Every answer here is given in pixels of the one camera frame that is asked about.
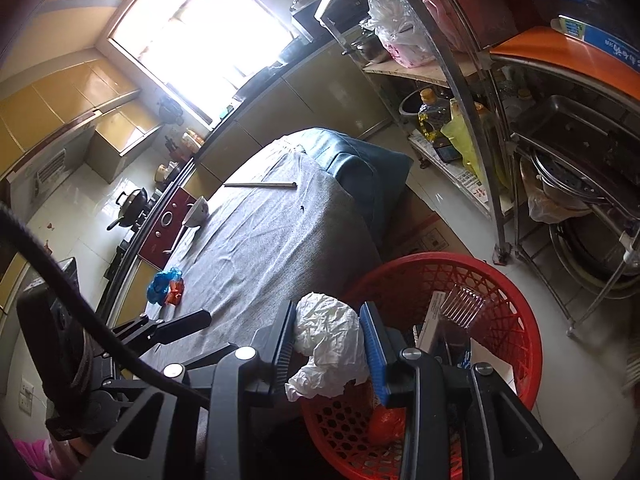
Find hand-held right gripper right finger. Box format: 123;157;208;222
359;301;581;480

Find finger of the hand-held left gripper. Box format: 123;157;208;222
107;309;212;348

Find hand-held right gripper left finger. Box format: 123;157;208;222
97;301;301;480

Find white paper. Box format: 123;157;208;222
285;292;371;402

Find white box with red stripe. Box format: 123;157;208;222
417;290;451;356

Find red plastic bag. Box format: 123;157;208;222
370;405;408;443

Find clear plastic tray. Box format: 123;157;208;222
440;284;488;328

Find white and blue box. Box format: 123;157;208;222
462;339;518;392

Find red plastic basket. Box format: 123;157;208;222
300;252;544;480

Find blue plastic bag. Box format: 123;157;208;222
146;267;183;306

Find dark red oven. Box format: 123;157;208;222
137;187;198;268

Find white bowl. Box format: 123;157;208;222
182;197;211;228

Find pink cloth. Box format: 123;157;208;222
0;437;76;480

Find black wok with lid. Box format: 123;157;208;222
106;187;151;232

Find cardboard box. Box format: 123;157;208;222
380;185;473;261

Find long thin wooden stick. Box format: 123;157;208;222
223;181;298;191

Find range hood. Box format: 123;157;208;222
5;147;68;201

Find blue undercloth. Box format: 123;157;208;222
280;127;415;241

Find orange bottles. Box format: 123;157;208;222
181;129;207;156

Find dark hanging bag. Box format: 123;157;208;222
157;96;185;126

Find yellow plastic bag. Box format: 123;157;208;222
440;100;501;186

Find large steel wok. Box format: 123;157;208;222
547;210;640;293

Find yellow oil bottle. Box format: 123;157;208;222
415;87;453;143

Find steel steamer pan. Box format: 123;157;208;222
520;145;626;206

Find window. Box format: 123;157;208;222
107;0;301;128

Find steel pot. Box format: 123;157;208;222
342;30;388;61

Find metal storage rack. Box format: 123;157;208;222
315;0;640;341

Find pink and white plastic bag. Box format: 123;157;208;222
360;0;438;68

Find black microwave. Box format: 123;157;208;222
290;5;331;43

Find red plastic sack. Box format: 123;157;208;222
420;0;526;51

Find blue and white carton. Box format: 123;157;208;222
550;15;640;68

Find black cable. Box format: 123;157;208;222
0;202;211;411

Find small yellow wall cabinet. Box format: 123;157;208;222
85;100;163;183

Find yellow wall cabinet row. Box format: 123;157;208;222
0;57;141;181

